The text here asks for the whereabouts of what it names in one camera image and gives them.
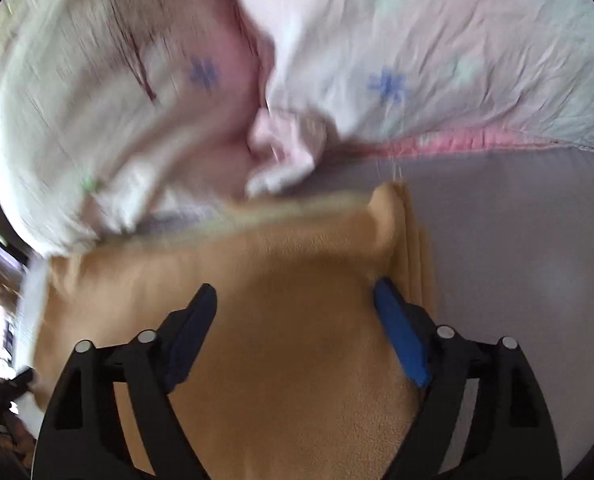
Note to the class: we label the tan fleece garment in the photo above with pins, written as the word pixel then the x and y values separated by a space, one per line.
pixel 296 378

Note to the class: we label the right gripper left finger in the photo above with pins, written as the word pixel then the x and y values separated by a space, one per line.
pixel 81 436

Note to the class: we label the lilac bed sheet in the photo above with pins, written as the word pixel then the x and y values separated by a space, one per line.
pixel 513 241

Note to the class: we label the pink floral pillow right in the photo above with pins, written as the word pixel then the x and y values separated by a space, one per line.
pixel 381 69

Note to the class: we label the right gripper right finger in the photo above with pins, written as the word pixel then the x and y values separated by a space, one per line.
pixel 511 434

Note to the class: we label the pink floral pillow left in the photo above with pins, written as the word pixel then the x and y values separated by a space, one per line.
pixel 118 112

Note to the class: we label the pink floral pillow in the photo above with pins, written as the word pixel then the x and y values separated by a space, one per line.
pixel 118 112
pixel 381 69

